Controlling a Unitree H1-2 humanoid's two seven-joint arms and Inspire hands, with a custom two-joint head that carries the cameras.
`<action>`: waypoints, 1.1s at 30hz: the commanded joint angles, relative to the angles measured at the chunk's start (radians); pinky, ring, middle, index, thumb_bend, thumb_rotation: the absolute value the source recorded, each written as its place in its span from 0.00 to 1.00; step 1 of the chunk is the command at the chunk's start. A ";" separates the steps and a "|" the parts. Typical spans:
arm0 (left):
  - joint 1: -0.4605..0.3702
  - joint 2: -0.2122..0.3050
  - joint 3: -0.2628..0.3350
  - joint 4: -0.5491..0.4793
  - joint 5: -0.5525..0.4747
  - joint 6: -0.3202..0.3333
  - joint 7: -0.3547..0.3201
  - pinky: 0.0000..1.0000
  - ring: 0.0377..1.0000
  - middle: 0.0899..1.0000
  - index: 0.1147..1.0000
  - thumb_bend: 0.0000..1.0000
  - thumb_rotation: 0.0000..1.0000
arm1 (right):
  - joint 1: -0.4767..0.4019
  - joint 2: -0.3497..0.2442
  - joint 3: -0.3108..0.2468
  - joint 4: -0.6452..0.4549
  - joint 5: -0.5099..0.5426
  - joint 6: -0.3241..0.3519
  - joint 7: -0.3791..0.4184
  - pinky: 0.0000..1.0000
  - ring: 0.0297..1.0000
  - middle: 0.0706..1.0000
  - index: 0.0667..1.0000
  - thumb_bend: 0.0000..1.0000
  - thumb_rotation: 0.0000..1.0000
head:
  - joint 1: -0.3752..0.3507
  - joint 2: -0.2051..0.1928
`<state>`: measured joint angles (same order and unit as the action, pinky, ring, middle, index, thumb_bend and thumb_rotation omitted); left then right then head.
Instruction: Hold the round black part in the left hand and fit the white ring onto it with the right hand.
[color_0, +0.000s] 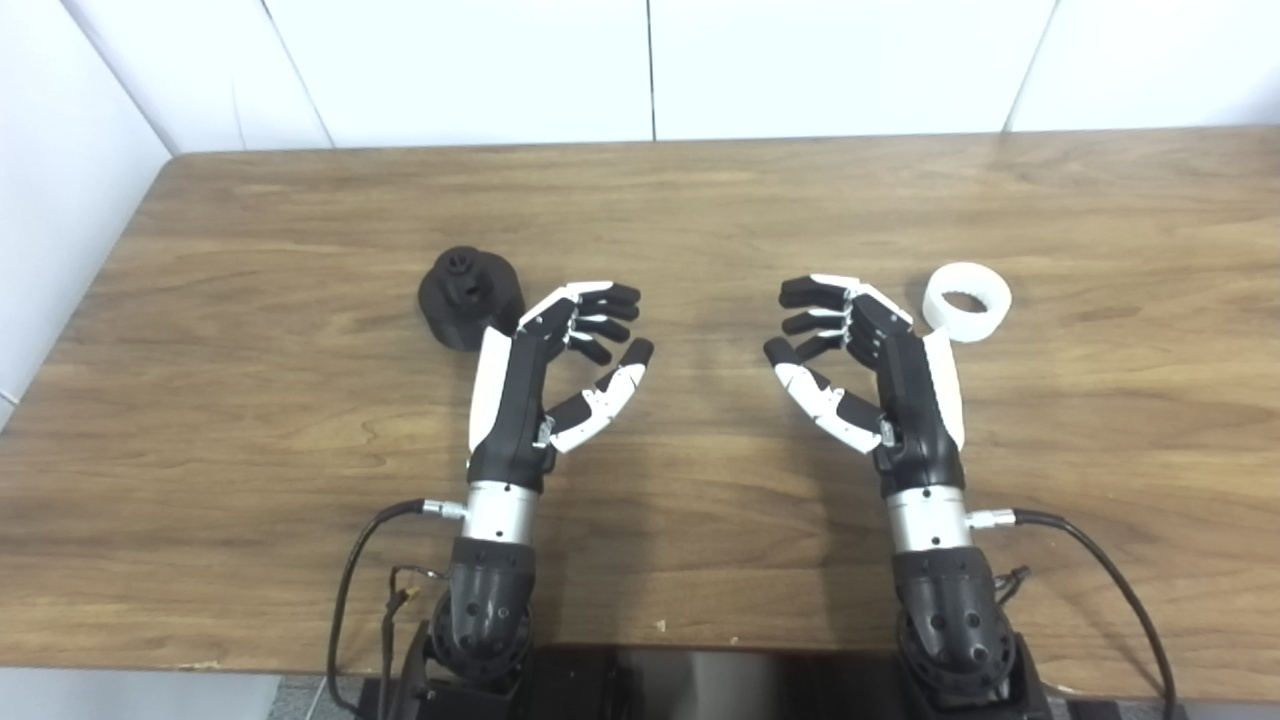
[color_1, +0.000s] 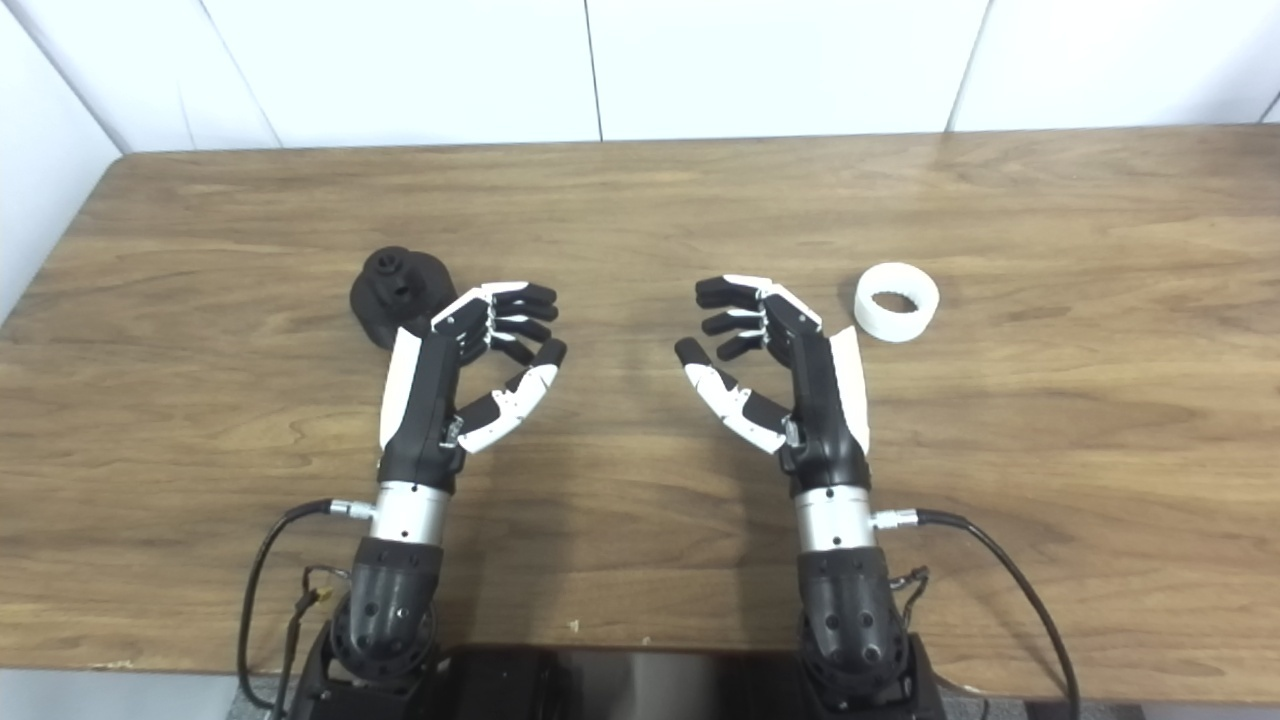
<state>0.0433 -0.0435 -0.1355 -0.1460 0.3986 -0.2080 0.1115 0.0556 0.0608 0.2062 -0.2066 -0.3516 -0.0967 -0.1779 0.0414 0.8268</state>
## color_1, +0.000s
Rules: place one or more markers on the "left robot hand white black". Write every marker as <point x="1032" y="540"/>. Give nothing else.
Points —
<point x="425" y="400"/>

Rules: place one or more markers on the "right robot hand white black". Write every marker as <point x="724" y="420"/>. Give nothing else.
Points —
<point x="820" y="400"/>

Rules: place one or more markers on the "round black part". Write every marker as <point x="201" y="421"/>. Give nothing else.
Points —
<point x="385" y="295"/>

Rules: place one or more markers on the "black robot torso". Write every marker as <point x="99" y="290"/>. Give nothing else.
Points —
<point x="620" y="685"/>

